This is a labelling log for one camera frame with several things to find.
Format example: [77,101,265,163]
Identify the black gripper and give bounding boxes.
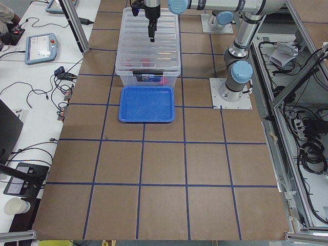
[130,0,160,42]

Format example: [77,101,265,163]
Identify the clear plastic box lid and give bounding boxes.
[114,7,181,71]

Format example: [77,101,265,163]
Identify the red block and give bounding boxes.
[160,77,170,86]
[141,58,151,67]
[126,59,133,67]

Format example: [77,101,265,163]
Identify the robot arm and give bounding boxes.
[168,0,285,103]
[208,11,233,29]

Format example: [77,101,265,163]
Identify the clear plastic storage box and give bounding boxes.
[114,7,182,87]

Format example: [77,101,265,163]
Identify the blue plastic tray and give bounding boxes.
[118,86,175,123]

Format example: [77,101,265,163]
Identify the black power adapter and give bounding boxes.
[79,17,94,25]

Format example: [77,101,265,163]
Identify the teach pendant tablet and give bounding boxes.
[25,33,58,65]
[45,0,64,14]

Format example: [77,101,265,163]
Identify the white paper cup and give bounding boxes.
[4,197,31,215]

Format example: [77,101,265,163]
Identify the black box latch handle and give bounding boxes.
[132,70,163,76]

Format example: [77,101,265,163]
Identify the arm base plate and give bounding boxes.
[210,78,253,110]
[201,11,233,34]

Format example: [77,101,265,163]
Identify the aluminium frame post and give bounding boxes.
[59,0,90,54]

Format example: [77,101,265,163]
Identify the coiled black cables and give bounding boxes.
[298,141,327,174]

